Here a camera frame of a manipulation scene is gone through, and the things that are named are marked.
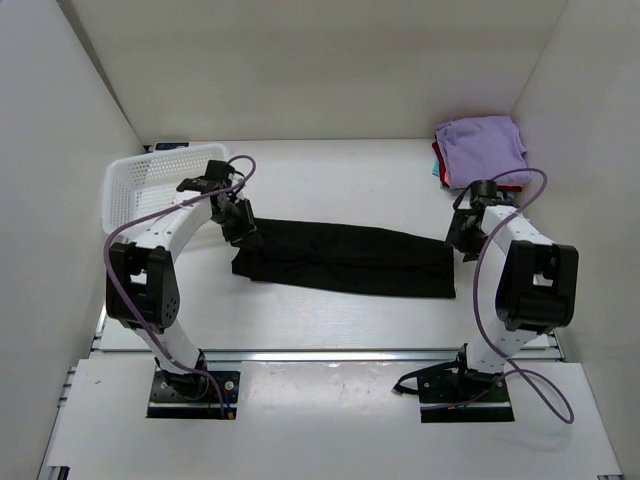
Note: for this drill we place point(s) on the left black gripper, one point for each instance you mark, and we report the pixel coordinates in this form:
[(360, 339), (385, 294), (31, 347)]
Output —
[(247, 226)]

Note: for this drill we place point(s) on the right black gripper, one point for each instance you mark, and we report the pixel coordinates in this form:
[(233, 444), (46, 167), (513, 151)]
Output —
[(469, 251)]

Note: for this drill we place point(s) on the black t shirt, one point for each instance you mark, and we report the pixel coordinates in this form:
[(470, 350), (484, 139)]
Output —
[(349, 259)]

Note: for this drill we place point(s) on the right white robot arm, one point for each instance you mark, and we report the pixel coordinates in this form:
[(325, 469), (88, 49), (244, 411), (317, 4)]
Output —
[(536, 290)]

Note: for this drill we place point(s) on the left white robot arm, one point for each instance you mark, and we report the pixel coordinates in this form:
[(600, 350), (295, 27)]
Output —
[(142, 289)]

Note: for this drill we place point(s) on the red folded t shirt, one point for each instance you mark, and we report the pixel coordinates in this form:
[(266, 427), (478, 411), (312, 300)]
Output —
[(439, 153)]

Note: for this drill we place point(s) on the purple folded t shirt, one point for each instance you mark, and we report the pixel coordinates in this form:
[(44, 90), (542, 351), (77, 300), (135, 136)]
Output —
[(478, 148)]

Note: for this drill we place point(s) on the white plastic basket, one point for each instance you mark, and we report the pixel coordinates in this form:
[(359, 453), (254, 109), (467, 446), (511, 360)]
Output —
[(137, 186)]

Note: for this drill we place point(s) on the small dark label plate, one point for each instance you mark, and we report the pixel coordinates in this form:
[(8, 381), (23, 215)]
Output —
[(164, 146)]

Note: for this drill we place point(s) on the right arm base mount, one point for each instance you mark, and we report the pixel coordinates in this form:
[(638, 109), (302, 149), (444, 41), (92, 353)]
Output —
[(451, 392)]

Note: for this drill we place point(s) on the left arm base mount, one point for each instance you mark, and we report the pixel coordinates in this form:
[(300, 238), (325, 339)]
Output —
[(190, 396)]

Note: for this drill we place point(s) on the aluminium rail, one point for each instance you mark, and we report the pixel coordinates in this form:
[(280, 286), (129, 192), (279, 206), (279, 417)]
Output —
[(334, 356)]

